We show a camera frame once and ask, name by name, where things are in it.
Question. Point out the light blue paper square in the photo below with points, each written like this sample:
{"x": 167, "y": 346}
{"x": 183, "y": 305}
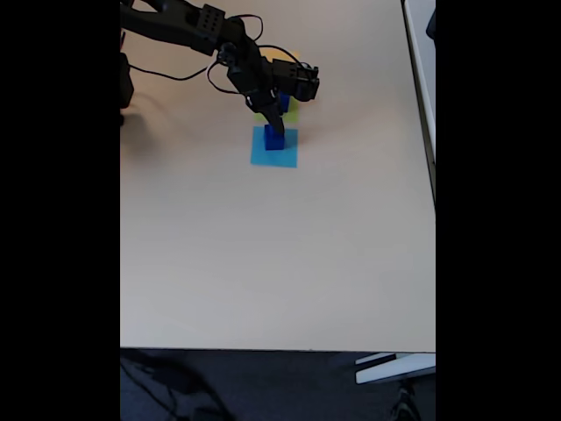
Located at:
{"x": 258, "y": 159}

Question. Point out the dark blue object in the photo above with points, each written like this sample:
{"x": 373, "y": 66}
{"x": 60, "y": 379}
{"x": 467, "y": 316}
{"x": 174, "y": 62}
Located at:
{"x": 432, "y": 24}

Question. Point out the green paper square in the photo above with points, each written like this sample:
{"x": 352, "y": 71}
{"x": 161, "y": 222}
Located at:
{"x": 293, "y": 116}

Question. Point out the white table foot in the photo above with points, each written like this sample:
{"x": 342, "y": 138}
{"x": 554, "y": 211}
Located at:
{"x": 394, "y": 370}

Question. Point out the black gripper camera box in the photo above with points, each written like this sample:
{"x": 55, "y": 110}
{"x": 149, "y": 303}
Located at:
{"x": 300, "y": 81}

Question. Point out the medium blue cube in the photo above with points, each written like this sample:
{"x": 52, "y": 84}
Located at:
{"x": 274, "y": 142}

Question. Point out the orange paper square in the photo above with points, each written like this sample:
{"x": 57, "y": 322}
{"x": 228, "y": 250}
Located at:
{"x": 282, "y": 54}

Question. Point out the large blue cube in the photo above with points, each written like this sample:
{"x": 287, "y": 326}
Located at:
{"x": 286, "y": 104}

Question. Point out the white neighbouring table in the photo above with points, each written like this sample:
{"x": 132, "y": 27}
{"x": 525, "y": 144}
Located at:
{"x": 421, "y": 87}

